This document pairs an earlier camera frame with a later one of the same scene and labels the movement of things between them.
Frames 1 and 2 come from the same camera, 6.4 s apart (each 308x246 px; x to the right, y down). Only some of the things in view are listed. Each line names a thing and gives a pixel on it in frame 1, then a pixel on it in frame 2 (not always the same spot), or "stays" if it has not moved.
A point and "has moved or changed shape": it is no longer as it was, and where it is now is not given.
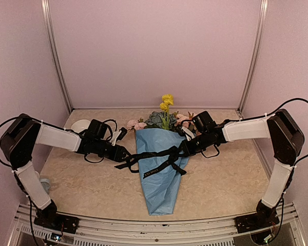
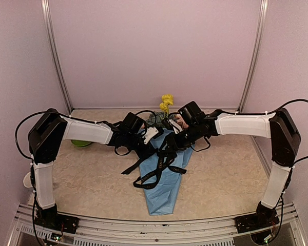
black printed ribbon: (172, 152) to (156, 173)
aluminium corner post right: (254, 58) stays
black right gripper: (188, 151) to (173, 143)
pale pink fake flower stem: (180, 118) stays
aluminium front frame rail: (115, 231) stays
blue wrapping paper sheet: (161, 189) has moved or changed shape
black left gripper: (117, 155) to (149, 149)
